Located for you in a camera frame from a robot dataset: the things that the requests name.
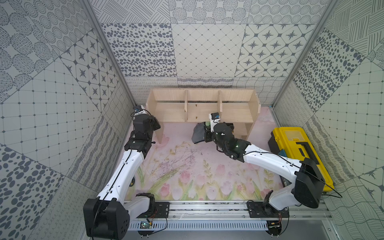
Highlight grey green cleaning cloth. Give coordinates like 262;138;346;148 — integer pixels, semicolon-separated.
192;122;212;144

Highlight light wooden bookshelf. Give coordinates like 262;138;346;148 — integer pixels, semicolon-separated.
146;88;261;140

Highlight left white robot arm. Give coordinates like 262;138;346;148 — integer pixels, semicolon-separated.
83;113;160;240

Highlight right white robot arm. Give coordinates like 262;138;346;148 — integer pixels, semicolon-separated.
194;123;326;214

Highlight black book on shelf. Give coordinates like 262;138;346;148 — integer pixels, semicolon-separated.
226;123;235;131

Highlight floral pink table mat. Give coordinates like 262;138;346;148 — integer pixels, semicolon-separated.
125;123;283;201

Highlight yellow black toolbox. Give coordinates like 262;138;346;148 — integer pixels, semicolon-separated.
268;127;334;192

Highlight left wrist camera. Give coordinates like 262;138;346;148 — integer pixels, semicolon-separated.
133;105;145;117

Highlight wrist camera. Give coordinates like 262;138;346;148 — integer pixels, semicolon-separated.
133;105;145;117
210;113;221;133

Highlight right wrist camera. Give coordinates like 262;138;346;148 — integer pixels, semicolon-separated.
210;113;221;133

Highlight yellow handled scissors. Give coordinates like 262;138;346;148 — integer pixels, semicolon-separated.
129;177;136;187

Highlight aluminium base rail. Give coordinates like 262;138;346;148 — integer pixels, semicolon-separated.
129;201;332;232

